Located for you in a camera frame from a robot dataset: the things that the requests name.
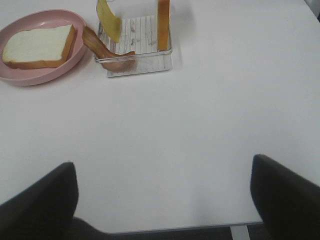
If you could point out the bread slice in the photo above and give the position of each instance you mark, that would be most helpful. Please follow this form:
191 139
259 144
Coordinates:
163 24
39 48

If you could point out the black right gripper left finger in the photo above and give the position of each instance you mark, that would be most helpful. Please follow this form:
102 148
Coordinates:
45 210

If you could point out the pink round plate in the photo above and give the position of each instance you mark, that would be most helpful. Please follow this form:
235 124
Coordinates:
44 19

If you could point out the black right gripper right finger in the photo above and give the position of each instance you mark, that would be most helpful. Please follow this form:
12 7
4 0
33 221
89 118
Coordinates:
288 204

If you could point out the clear right plastic container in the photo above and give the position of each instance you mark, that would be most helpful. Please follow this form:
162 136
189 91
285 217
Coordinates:
138 39

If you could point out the bacon strip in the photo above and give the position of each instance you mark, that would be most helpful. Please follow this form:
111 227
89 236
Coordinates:
110 57

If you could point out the yellow cheese slice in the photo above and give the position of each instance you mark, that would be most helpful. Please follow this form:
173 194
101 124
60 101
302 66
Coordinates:
109 21

